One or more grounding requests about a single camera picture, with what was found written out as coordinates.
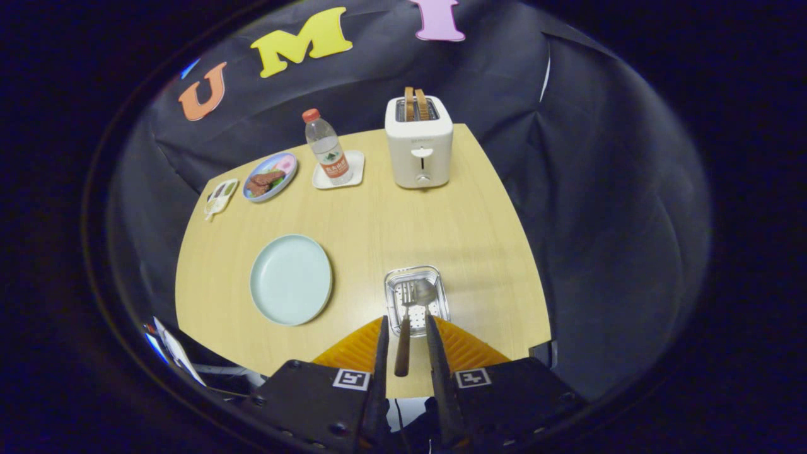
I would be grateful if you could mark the black backdrop cloth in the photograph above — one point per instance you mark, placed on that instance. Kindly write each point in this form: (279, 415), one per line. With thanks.
(630, 221)

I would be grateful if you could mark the clear plastic water bottle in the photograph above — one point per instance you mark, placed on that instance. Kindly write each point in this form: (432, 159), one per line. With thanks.
(328, 151)

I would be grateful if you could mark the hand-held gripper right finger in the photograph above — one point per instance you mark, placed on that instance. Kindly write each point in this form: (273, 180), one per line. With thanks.
(510, 403)

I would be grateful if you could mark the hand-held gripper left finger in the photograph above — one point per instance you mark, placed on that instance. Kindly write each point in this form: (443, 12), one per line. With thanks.
(309, 403)

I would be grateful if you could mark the toasted bread slice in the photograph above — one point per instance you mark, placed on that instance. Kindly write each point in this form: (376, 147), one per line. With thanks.
(410, 104)
(422, 105)

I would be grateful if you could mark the light green round plate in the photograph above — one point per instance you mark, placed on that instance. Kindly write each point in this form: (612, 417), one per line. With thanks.
(290, 280)

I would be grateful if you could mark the brown meat slice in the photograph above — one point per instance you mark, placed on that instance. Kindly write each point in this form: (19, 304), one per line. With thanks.
(270, 178)
(255, 188)

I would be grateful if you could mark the blue round plate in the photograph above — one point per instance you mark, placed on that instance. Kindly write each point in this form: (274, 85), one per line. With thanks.
(282, 183)

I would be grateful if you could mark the white square coaster tray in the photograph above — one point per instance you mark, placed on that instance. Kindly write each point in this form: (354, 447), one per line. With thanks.
(357, 169)

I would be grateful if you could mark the metal mesh basket tray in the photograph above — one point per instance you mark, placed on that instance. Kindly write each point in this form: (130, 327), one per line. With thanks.
(441, 302)

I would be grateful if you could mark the pink ham slice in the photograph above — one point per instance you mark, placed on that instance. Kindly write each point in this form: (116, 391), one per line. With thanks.
(285, 165)

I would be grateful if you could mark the white toaster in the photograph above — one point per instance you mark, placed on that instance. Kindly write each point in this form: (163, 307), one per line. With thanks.
(419, 154)

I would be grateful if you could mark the white divided sauce dish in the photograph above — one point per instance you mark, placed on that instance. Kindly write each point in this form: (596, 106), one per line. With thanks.
(220, 198)

